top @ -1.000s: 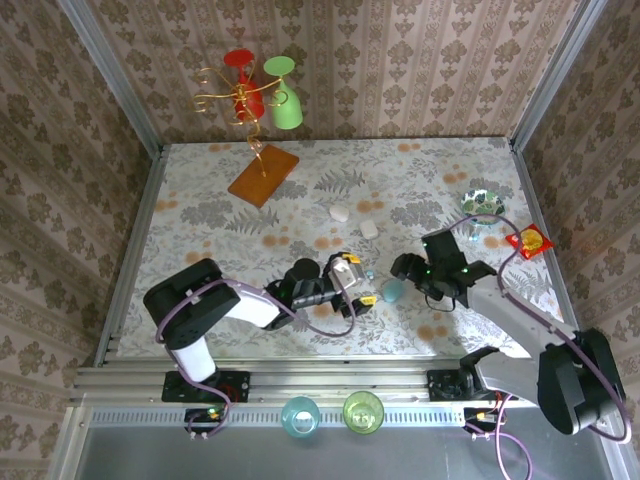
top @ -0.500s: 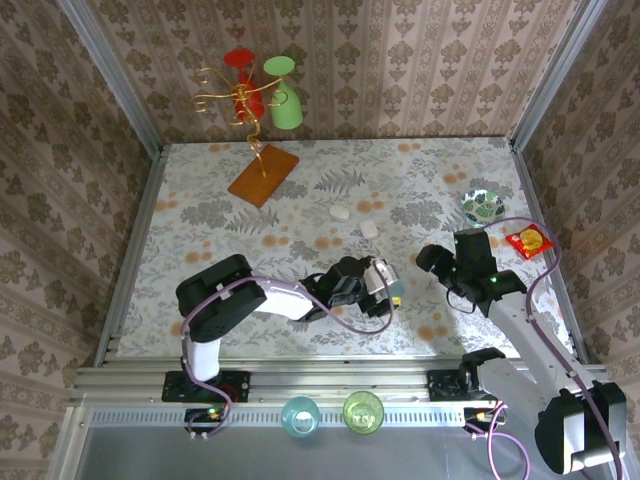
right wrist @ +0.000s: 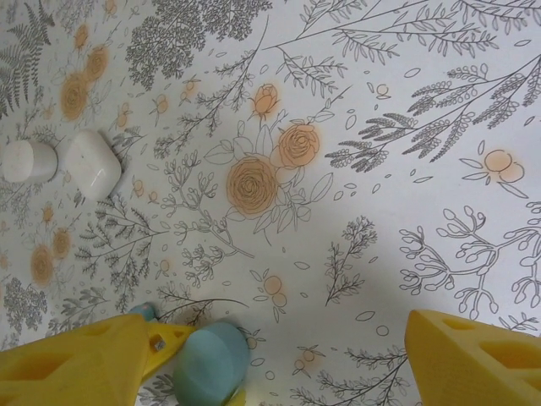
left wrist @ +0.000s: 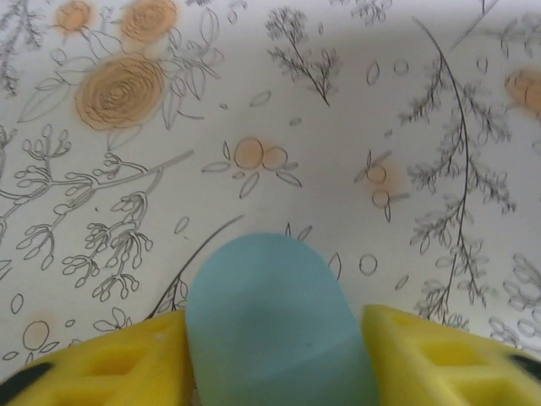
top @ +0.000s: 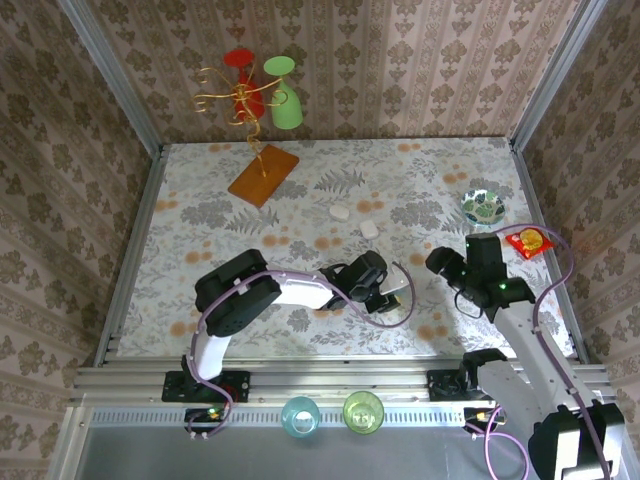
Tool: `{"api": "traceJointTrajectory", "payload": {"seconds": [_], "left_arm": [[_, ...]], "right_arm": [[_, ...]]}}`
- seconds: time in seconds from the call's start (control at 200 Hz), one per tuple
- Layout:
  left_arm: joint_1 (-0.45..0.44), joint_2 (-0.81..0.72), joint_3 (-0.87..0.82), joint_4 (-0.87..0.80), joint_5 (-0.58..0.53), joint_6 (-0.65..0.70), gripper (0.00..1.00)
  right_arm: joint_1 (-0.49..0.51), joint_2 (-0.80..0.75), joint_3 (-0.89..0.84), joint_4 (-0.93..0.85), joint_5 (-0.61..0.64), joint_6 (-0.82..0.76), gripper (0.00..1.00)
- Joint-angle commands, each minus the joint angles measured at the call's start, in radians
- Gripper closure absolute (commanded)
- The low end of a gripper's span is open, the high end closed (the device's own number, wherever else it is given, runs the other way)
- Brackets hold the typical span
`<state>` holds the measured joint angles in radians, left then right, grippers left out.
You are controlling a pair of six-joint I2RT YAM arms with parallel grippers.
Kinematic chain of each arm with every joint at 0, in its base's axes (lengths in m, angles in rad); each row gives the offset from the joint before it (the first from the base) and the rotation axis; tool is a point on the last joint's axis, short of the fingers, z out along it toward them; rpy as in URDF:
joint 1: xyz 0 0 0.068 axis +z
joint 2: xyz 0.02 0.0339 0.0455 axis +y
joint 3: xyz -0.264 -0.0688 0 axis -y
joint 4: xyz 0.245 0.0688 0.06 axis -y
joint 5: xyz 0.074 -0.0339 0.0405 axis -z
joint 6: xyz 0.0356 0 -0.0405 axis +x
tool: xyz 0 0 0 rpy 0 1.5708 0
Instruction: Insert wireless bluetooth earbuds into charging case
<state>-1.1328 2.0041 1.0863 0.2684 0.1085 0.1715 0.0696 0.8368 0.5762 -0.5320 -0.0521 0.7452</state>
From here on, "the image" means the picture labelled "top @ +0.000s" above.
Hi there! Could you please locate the red snack packet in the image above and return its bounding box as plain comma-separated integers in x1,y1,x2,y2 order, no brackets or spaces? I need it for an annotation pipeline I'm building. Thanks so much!
504,223,555,260

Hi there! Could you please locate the leaf patterned glass bowl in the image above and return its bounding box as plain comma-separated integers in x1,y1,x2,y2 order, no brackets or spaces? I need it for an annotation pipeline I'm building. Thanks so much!
460,189,506,229

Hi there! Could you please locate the green plastic cup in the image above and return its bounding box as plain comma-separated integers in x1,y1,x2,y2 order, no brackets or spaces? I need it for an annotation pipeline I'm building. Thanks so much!
342,390,386,437

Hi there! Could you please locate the black controller board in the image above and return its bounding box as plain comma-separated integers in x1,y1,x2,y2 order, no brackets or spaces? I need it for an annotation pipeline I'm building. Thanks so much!
183,406,227,435
462,406,503,435

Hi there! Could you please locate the teal plastic cup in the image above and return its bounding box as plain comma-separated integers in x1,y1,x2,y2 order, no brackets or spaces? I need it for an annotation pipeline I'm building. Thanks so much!
280,395,321,440

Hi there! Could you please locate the grey metal shelf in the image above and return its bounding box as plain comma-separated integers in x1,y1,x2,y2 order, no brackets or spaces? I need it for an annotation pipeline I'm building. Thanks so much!
47,404,626,480

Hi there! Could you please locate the green plastic wine glass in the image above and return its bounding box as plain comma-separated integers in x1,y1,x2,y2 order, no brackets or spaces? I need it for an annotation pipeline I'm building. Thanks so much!
263,55,304,130

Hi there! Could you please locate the red plastic wine glass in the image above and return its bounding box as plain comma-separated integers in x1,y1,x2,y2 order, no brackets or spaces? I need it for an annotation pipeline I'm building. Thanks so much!
222,48,265,120

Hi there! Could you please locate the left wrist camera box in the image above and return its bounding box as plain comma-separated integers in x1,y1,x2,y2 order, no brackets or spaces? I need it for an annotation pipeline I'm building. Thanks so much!
379,273,411,297

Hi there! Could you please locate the thin black cable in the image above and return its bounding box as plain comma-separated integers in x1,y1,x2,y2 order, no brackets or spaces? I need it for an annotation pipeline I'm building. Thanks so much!
453,292,485,321

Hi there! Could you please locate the aluminium table frame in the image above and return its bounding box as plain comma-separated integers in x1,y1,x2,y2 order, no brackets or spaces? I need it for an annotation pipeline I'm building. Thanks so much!
69,139,619,407

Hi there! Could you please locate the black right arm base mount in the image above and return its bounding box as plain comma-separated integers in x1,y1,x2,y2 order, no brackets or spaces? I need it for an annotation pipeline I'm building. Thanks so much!
426,368,474,402

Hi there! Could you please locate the perforated cable duct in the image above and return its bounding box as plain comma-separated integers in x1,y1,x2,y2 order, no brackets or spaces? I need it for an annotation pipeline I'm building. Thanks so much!
87,407,501,430

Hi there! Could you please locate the gold wire rack wooden base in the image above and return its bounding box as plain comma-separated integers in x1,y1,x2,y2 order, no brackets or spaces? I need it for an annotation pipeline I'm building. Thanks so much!
193,67,301,209

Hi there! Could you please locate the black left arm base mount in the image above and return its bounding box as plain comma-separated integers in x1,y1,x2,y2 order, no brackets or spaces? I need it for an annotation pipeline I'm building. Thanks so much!
160,370,251,404

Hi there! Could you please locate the aluminium frame post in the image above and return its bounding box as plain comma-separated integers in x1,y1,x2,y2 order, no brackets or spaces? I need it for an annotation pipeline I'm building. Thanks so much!
509,0,610,151
55,0,165,151

